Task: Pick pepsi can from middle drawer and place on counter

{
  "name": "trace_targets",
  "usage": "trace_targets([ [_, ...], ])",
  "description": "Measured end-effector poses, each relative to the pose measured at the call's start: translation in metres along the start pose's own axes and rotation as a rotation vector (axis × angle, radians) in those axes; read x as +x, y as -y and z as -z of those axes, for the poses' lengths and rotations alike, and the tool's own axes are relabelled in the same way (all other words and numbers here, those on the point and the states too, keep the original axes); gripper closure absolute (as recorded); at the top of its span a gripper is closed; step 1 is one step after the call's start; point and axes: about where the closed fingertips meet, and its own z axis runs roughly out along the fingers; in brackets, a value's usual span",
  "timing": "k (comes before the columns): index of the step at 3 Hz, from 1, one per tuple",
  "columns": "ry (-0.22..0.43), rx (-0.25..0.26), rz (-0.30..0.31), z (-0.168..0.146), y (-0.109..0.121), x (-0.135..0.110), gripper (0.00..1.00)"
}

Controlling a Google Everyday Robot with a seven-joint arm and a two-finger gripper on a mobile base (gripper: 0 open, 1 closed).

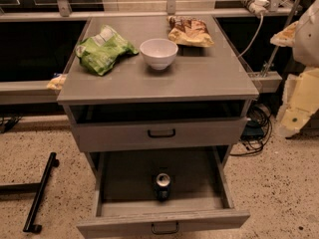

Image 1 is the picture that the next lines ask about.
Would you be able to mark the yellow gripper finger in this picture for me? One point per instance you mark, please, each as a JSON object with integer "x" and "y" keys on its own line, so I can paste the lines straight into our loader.
{"x": 286, "y": 37}

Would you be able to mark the black metal floor stand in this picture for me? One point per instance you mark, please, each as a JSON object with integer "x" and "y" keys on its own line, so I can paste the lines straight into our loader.
{"x": 38, "y": 188}

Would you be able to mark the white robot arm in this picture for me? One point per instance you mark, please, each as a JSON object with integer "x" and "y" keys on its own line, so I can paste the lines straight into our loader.
{"x": 301, "y": 94}

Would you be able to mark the brown yellow chip bag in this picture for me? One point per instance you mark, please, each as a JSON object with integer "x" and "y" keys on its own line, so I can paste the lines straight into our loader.
{"x": 189, "y": 31}

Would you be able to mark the closed upper grey drawer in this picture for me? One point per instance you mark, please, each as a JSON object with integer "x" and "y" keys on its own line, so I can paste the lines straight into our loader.
{"x": 96, "y": 137}

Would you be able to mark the grey drawer cabinet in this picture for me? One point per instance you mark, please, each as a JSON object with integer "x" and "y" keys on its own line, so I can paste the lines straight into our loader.
{"x": 133, "y": 92}

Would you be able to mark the white bowl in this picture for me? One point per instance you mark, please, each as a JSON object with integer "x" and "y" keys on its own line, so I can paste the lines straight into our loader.
{"x": 158, "y": 53}

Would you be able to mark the green chip bag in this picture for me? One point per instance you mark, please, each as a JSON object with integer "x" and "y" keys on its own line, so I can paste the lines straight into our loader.
{"x": 99, "y": 53}

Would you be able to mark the grey metal rail frame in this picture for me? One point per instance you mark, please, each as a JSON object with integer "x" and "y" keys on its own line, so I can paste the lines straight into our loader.
{"x": 131, "y": 11}

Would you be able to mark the white power strip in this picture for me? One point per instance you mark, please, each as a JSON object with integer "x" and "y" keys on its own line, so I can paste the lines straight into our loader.
{"x": 256, "y": 7}

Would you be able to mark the open grey middle drawer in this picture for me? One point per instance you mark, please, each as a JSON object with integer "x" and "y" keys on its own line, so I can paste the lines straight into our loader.
{"x": 125, "y": 201}

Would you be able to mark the small yellow snack bag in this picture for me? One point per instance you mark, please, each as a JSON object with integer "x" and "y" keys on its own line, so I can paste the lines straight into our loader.
{"x": 57, "y": 82}

